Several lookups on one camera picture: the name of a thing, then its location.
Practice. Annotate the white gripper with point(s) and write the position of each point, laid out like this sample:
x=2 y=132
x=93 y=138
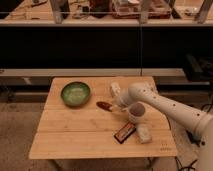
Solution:
x=122 y=100

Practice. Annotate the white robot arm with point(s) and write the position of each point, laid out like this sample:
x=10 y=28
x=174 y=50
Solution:
x=196 y=121

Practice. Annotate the green ceramic bowl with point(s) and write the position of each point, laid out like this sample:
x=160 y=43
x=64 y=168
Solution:
x=75 y=94

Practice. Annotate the white cup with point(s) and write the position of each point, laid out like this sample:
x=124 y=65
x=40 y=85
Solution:
x=135 y=112

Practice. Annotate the brown chocolate bar box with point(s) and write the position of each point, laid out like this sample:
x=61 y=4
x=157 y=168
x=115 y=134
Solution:
x=126 y=131

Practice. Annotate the long white packaged item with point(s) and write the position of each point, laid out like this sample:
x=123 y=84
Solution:
x=141 y=129

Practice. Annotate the wooden folding table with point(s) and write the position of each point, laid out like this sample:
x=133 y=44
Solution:
x=88 y=132

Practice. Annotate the black box at right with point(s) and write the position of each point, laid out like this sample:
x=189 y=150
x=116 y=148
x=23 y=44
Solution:
x=198 y=69

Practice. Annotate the long metal shelf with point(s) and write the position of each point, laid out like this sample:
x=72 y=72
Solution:
x=44 y=39

